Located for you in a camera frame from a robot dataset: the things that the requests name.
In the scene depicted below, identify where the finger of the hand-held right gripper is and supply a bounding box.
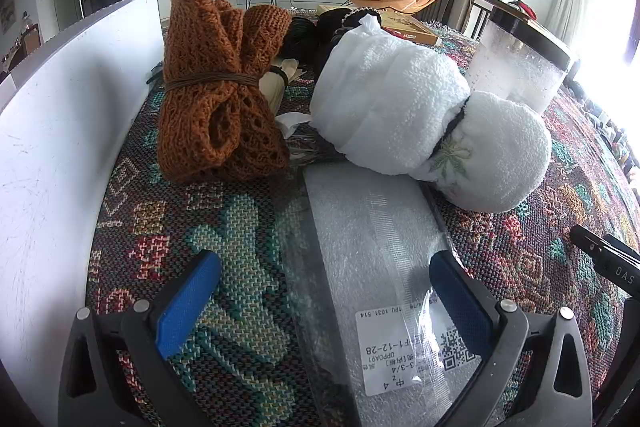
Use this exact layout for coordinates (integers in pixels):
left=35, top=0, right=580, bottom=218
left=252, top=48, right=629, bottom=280
left=570, top=224, right=609, bottom=261

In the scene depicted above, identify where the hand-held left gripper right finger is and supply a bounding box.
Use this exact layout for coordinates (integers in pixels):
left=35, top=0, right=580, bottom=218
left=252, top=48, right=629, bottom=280
left=429, top=251, right=596, bottom=427

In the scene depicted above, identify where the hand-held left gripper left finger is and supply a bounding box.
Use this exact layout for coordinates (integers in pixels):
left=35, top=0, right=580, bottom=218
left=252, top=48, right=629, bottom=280
left=57, top=249, right=223, bottom=427

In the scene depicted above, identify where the clear packet with white label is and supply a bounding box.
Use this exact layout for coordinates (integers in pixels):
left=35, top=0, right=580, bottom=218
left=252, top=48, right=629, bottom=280
left=272, top=162, right=506, bottom=427

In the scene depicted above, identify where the clear plastic jar black lid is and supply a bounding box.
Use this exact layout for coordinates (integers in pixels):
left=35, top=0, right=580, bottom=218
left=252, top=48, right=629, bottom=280
left=467, top=4, right=578, bottom=115

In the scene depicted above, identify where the patterned woven blanket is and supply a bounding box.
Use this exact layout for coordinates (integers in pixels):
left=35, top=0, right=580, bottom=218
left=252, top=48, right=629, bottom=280
left=85, top=7, right=640, bottom=427

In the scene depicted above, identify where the dark fringed cloth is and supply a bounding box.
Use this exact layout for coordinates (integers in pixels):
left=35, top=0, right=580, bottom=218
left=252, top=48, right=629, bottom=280
left=287, top=132, right=351, bottom=168

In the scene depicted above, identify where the white tissue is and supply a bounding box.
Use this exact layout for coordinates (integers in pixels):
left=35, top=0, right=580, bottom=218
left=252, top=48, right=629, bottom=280
left=275, top=113, right=313, bottom=138

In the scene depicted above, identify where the white board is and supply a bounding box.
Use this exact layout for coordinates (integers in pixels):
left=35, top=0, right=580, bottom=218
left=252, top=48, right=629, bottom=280
left=0, top=0, right=163, bottom=408

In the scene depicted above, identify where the white towel bundle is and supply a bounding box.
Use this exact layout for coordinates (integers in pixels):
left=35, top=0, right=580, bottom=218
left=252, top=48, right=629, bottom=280
left=310, top=14, right=552, bottom=212

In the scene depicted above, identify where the beige cloth bundle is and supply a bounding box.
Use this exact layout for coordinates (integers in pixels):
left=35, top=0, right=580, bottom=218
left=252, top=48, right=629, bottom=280
left=260, top=59, right=303, bottom=115

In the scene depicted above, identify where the orange knitted scarf bundle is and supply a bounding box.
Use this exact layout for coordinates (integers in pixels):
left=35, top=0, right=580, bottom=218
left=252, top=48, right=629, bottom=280
left=157, top=0, right=293, bottom=185

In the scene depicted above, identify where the flat cardboard box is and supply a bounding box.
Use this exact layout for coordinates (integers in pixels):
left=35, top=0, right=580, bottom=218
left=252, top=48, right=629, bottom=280
left=380, top=14, right=443, bottom=46

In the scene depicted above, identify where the black cloth bundle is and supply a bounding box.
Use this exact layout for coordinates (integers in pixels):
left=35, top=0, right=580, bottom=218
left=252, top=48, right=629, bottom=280
left=314, top=7, right=383, bottom=80

